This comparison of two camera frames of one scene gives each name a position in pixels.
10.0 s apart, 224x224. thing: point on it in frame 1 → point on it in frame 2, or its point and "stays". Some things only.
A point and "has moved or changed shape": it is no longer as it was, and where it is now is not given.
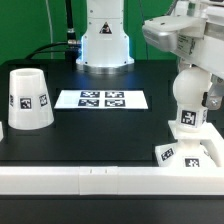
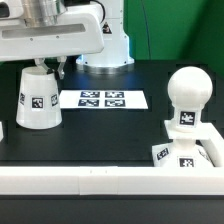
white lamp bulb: [189, 86] has moved or changed shape
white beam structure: [109, 180] stays
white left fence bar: [1, 132] stays
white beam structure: [213, 143] stays
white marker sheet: [101, 99] stays
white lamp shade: [29, 106] has moved or changed shape
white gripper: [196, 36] → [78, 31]
